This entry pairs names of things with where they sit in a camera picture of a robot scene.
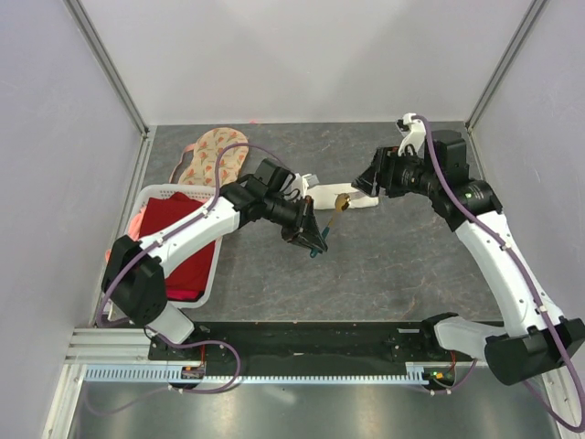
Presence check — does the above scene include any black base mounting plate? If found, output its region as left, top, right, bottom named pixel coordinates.
left=149, top=321, right=469, bottom=366

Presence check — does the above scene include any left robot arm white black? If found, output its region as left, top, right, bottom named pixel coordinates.
left=101, top=159, right=328, bottom=359

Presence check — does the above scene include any white cloth napkin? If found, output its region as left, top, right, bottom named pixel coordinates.
left=307, top=183, right=379, bottom=210

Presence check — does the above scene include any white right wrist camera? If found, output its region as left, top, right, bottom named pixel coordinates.
left=396, top=112, right=426, bottom=156

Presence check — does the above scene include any white slotted cable duct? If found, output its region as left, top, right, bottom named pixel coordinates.
left=84, top=364, right=431, bottom=386

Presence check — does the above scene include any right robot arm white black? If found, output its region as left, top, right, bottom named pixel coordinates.
left=351, top=130, right=584, bottom=385

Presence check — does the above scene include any green handled wooden spoon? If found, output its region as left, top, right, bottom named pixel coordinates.
left=310, top=192, right=351, bottom=242

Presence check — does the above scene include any pink cloth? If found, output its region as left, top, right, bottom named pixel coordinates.
left=126, top=207, right=146, bottom=241

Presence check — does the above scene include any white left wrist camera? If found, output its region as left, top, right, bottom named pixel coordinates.
left=291, top=174, right=319, bottom=198

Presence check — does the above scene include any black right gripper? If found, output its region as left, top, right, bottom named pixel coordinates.
left=351, top=145, right=441, bottom=198

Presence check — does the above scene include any white plastic basket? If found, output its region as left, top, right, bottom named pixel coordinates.
left=101, top=184, right=239, bottom=308

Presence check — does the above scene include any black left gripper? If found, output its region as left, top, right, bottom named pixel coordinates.
left=262, top=193, right=326, bottom=253

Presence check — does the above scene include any red cloth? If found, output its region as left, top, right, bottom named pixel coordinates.
left=138, top=193, right=216, bottom=305

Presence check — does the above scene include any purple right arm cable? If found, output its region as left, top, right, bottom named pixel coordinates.
left=413, top=113, right=585, bottom=432

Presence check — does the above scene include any floral beige eye mask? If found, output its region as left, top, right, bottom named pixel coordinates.
left=169, top=127, right=249, bottom=187

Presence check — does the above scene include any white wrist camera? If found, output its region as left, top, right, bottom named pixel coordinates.
left=396, top=112, right=426, bottom=156
left=291, top=174, right=319, bottom=198

